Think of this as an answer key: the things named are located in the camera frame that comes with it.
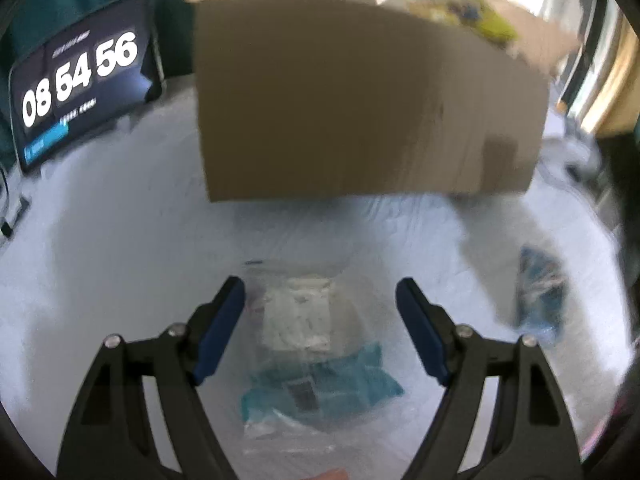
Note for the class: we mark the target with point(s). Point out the person's left hand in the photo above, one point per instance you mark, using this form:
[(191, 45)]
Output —
[(332, 475)]

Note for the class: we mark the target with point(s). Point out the teal packet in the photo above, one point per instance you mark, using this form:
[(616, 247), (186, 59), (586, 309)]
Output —
[(350, 380)]

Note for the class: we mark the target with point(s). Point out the lime yellow snack packet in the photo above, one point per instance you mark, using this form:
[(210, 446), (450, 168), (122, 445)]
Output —
[(490, 20)]

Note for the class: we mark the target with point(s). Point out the grey cloth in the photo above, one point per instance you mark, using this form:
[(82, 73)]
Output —
[(570, 160)]

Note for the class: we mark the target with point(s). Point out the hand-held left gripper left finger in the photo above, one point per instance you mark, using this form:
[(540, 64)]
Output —
[(217, 335)]

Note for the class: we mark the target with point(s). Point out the yellow curtain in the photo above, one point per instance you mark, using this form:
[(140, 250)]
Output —
[(615, 85)]

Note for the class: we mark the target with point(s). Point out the clear plastic bag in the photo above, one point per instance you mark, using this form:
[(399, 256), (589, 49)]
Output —
[(285, 432)]

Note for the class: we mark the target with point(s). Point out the small blue packet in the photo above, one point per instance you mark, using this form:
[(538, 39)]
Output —
[(542, 295)]

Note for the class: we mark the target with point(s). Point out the black tablet with clock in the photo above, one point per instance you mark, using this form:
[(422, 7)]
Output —
[(80, 75)]

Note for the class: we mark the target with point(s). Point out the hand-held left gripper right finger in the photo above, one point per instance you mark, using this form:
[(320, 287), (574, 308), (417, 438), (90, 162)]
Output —
[(422, 335)]

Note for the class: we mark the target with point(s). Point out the clear plastic packet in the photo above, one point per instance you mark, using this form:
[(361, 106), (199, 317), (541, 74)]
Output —
[(300, 320)]

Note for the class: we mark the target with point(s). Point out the brown cardboard box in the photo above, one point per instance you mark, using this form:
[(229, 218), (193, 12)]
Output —
[(350, 100)]

